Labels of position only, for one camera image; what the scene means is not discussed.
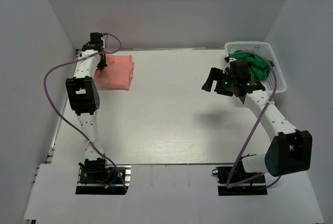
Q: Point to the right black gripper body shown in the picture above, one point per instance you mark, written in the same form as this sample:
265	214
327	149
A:
221	84

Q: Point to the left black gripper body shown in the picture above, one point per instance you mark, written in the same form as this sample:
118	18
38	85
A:
102	63

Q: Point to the pink t-shirt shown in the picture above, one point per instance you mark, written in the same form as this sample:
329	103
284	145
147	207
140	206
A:
118	73

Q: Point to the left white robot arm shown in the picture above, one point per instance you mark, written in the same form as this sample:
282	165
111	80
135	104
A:
84	98

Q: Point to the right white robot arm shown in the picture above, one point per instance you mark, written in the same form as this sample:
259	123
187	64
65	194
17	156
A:
290	149

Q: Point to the green t-shirt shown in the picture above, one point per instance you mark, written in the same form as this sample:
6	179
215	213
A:
259	69

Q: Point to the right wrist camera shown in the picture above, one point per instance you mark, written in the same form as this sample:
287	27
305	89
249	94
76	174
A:
228	59

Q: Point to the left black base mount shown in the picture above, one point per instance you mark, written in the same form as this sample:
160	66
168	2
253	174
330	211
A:
102	179

